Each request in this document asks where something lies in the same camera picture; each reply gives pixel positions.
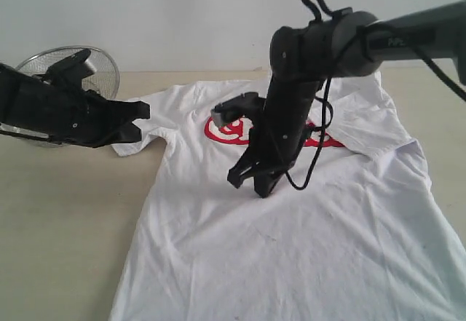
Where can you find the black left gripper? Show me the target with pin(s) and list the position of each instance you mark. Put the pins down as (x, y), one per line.
(71, 115)

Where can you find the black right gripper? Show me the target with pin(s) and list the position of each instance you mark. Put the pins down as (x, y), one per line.
(275, 143)

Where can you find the metal wire mesh basket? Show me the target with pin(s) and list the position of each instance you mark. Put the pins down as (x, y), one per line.
(105, 81)

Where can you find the white t-shirt red lettering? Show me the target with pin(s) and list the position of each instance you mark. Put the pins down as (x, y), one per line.
(365, 240)

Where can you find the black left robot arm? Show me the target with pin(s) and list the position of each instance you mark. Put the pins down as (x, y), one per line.
(19, 103)

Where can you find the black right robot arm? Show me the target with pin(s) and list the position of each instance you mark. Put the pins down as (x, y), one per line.
(306, 60)

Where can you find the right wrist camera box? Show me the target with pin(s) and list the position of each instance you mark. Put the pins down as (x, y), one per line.
(249, 105)

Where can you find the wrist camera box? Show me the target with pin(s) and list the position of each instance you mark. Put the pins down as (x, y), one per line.
(249, 105)
(71, 70)

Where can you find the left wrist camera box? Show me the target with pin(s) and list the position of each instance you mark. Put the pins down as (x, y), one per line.
(71, 70)

